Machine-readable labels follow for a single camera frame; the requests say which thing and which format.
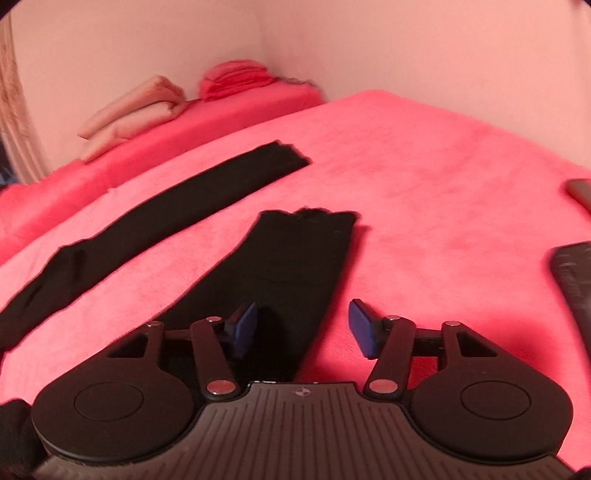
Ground black remote control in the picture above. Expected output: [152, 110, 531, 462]
[549, 242, 590, 348]

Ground red folded blanket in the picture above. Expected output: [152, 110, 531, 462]
[198, 60, 277, 101]

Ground red far bed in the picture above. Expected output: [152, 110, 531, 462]
[1, 82, 325, 262]

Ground dark object at edge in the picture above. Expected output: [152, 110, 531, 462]
[565, 179, 591, 213]

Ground pink near bed blanket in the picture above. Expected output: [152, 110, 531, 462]
[1, 91, 590, 468]

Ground beige folded quilt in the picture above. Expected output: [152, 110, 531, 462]
[77, 75, 187, 163]

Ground black pants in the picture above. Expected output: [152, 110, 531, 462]
[1, 142, 358, 479]

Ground beige patterned curtain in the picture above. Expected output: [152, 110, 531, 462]
[0, 14, 49, 184]

